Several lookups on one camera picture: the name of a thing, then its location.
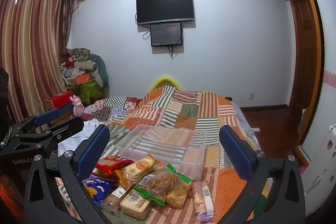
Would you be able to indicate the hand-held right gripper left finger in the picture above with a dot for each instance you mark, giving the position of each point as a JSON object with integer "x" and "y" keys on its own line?
{"x": 96, "y": 150}

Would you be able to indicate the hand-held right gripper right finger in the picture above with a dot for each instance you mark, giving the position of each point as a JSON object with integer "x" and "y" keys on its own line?
{"x": 233, "y": 153}

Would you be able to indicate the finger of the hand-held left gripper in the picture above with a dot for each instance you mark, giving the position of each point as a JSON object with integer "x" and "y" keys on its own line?
{"x": 46, "y": 117}
{"x": 69, "y": 127}

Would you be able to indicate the red snack packet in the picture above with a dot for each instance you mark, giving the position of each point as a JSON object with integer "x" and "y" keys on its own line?
{"x": 114, "y": 164}

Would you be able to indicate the blue snack packet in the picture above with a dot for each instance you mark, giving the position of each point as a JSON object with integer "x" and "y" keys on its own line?
{"x": 98, "y": 186}

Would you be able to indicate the orange end toast packet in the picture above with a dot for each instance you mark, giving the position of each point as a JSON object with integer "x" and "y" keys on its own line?
{"x": 137, "y": 169}

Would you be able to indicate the brown cake packet green label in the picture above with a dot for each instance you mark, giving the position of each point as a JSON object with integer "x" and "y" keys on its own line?
{"x": 117, "y": 193}

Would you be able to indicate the cookie roll packet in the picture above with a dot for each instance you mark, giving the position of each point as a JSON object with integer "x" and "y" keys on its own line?
{"x": 202, "y": 197}

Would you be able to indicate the barcode label toast packet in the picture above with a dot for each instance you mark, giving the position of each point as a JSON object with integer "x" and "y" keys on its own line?
{"x": 135, "y": 204}

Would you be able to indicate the clear plastic storage bin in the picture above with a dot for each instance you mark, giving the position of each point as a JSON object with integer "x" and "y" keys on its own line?
{"x": 162, "y": 146}

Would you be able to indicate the green seal brown snack bag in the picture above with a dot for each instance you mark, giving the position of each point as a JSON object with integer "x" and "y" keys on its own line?
{"x": 157, "y": 184}

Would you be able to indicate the white cloth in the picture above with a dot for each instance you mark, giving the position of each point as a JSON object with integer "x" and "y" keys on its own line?
{"x": 78, "y": 134}

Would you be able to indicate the dark blue box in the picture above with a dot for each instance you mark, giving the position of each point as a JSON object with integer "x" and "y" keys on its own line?
{"x": 64, "y": 109}

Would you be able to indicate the pink plush toy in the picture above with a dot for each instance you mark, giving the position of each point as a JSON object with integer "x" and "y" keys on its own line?
{"x": 77, "y": 107}

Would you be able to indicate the red box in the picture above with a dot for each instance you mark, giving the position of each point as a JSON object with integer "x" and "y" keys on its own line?
{"x": 59, "y": 99}

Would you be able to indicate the light printed bedsheet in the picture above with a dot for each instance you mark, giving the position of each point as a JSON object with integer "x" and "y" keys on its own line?
{"x": 248, "y": 129}

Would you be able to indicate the green patterned bag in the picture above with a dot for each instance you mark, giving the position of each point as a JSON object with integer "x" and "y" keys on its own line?
{"x": 90, "y": 91}

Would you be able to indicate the checkered patchwork quilt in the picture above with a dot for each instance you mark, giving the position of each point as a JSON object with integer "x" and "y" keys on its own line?
{"x": 113, "y": 107}

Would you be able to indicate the orange cardboard box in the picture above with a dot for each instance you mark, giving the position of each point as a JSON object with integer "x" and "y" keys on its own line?
{"x": 80, "y": 79}

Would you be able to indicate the patchwork striped blanket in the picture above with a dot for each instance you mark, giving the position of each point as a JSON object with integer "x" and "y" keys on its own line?
{"x": 183, "y": 113}

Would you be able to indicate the grey plush toy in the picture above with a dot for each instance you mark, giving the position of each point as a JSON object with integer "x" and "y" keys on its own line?
{"x": 101, "y": 69}

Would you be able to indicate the striped brown curtain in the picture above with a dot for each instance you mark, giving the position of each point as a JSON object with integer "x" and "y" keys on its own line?
{"x": 31, "y": 50}

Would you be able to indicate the pink slipper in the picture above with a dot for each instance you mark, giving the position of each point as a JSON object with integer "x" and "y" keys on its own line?
{"x": 302, "y": 169}

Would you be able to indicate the floral patterned cloth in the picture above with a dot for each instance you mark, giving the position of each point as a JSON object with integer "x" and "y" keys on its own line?
{"x": 77, "y": 54}

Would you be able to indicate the white appliance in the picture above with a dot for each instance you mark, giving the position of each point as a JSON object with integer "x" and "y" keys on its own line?
{"x": 320, "y": 166}

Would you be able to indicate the yellow plastic item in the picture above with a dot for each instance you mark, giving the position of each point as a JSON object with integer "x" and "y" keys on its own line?
{"x": 166, "y": 81}

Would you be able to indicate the brown wooden door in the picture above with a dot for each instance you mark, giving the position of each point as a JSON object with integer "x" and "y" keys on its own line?
{"x": 304, "y": 69}

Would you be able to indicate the white wall socket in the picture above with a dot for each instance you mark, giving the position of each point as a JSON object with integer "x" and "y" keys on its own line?
{"x": 251, "y": 95}

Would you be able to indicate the small black wall monitor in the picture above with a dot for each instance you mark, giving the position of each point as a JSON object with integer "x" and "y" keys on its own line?
{"x": 166, "y": 34}

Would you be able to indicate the large black wall television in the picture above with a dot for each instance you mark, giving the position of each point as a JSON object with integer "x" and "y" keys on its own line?
{"x": 165, "y": 6}

